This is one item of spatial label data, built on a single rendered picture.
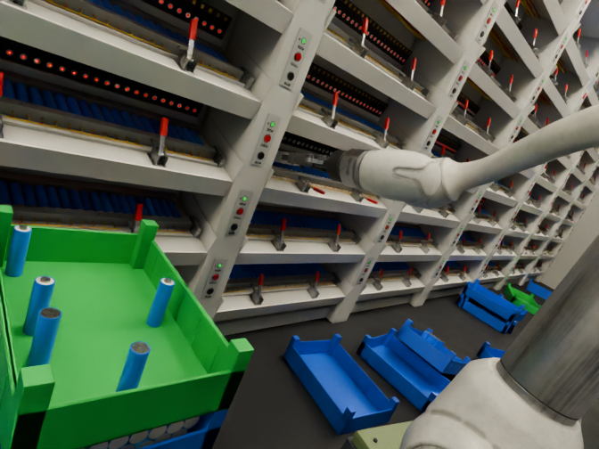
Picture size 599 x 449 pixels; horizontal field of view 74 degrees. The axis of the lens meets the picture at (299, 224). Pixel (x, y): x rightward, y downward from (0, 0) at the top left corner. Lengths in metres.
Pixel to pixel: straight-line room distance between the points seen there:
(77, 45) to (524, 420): 0.78
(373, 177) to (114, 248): 0.51
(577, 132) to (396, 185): 0.30
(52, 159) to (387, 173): 0.60
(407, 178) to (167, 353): 0.54
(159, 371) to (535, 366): 0.43
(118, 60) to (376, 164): 0.51
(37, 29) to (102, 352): 0.47
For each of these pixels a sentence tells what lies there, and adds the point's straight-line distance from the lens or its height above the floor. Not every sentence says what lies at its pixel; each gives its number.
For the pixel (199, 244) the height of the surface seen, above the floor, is 0.32.
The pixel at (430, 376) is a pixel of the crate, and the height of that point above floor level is 0.02.
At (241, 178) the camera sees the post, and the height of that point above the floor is 0.52.
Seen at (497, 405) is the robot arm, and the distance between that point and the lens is 0.55.
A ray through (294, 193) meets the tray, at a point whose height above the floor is 0.50.
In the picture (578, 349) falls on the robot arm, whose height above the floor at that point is 0.60.
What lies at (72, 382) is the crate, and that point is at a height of 0.40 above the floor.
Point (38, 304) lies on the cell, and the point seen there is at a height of 0.44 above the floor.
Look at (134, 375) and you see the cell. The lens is 0.42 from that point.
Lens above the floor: 0.72
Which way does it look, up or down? 16 degrees down
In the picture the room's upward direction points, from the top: 23 degrees clockwise
